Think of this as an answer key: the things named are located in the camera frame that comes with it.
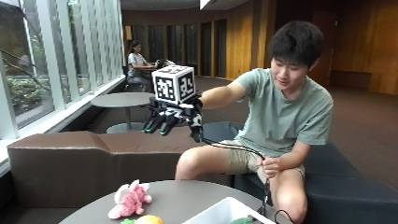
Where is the black cable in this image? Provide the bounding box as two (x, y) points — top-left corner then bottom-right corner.
(201, 136), (296, 224)

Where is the round grey side table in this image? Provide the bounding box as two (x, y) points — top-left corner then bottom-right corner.
(89, 91), (157, 135)

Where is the white cube with black markers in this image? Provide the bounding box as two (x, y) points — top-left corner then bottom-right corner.
(151, 64), (197, 106)

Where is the white plastic bin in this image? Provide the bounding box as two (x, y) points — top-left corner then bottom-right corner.
(180, 196), (278, 224)

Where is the green round object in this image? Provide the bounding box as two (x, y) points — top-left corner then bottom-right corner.
(228, 217), (258, 224)

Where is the the person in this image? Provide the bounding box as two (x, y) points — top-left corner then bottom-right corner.
(174, 20), (336, 224)

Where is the brown leather bench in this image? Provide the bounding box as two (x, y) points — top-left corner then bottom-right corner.
(7, 125), (234, 209)

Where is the dark blue bench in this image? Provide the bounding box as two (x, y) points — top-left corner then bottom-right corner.
(201, 120), (398, 224)

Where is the pink and white soft toy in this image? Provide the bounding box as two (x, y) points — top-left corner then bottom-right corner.
(107, 178), (153, 220)

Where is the orange fruit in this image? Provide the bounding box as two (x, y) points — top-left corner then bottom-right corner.
(133, 214), (166, 224)

